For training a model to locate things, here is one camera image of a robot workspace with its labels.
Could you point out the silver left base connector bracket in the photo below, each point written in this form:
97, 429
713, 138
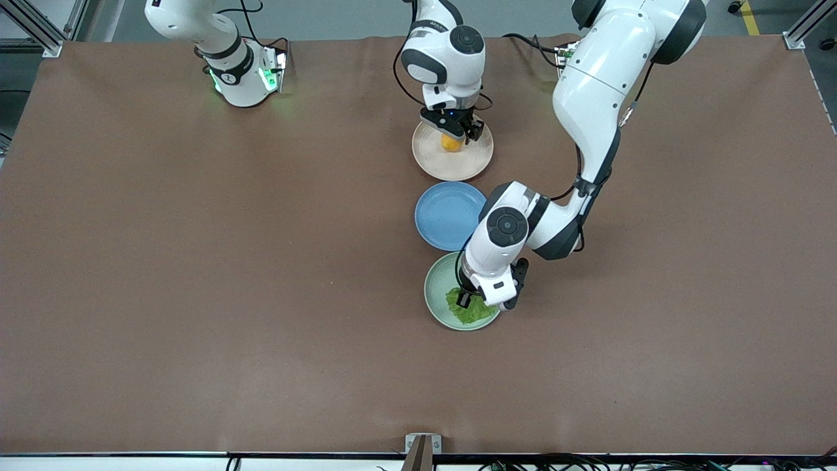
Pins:
566, 52

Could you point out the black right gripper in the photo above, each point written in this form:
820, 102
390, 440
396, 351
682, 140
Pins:
469, 125

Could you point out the metal table edge bracket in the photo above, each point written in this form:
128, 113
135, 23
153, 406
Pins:
422, 451

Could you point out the yellow floor tape strip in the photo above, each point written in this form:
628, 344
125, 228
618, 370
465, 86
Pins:
751, 18

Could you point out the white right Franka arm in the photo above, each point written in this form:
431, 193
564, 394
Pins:
444, 59

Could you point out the brown paper table cover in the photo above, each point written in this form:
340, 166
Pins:
196, 327

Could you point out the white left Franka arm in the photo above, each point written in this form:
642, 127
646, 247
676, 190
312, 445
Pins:
595, 85

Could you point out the yellow lemon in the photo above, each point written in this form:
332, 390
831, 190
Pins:
451, 144

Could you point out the pale green round plate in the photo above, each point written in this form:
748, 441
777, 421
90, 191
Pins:
438, 288

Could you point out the silver right base connector bracket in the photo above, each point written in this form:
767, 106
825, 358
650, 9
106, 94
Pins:
274, 69

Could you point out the silver base connector bracket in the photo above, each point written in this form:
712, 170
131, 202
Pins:
274, 69
566, 52

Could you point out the green lettuce leaf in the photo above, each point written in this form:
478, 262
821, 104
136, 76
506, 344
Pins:
467, 313

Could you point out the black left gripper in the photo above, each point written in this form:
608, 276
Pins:
467, 288

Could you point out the beige round plate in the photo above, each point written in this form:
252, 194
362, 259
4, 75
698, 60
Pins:
458, 163

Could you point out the blue round plate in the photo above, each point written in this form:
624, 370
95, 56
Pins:
444, 217

